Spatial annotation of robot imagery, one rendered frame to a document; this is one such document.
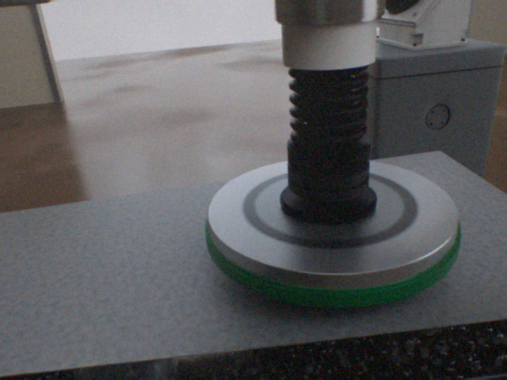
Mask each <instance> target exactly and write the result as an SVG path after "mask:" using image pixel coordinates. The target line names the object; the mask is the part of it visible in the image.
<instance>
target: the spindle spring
mask: <svg viewBox="0 0 507 380"><path fill-rule="evenodd" d="M368 66H369V65H367V66H361V67H356V68H350V69H343V70H298V69H296V68H291V67H289V68H288V74H289V76H290V77H291V78H293V79H292V80H290V82H289V83H288V85H289V88H290V90H291V91H293V93H291V94H290V95H289V100H290V102H291V103H292V106H291V107H290V109H289V112H290V115H291V116H292V118H291V119H290V127H291V128H292V132H291V134H290V136H291V139H292V141H293V142H294V143H295V144H298V145H300V146H305V147H311V148H331V147H339V146H345V145H349V144H352V143H354V142H357V141H358V140H360V138H362V137H363V136H364V135H365V134H366V130H367V126H366V123H365V120H366V119H367V117H368V115H367V112H366V110H365V109H366V108H367V107H368V99H367V98H366V95H367V93H368V86H367V83H366V82H367V81H368V78H369V73H368V72H367V71H366V69H367V68H368ZM349 75H353V76H356V77H351V78H348V79H344V80H340V81H333V82H306V80H320V79H331V78H342V77H346V76H349ZM352 89H356V91H355V90H352ZM345 91H350V93H347V94H343V95H338V96H332V97H306V94H330V93H342V92H345ZM354 102H357V104H356V103H354ZM344 105H350V106H349V107H347V108H340V109H334V110H326V111H308V110H306V108H333V107H339V106H344ZM347 118H349V120H346V121H342V122H338V123H334V124H320V125H318V124H307V123H305V122H307V121H314V122H323V121H334V120H343V119H347ZM347 131H349V133H347V134H343V135H336V136H329V137H312V136H305V134H309V135H331V134H338V133H343V132H347Z"/></svg>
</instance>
